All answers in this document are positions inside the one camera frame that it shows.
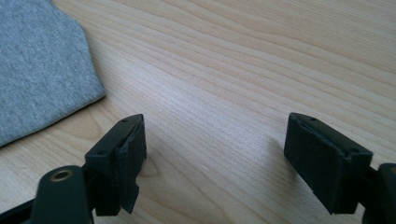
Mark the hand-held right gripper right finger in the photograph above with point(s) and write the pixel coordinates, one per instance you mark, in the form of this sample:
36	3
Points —
327	165

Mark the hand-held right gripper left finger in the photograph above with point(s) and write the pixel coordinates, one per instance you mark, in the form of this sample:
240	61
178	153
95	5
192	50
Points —
115	165

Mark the grey cloth garment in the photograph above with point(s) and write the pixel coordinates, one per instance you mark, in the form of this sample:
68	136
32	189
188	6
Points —
40	65

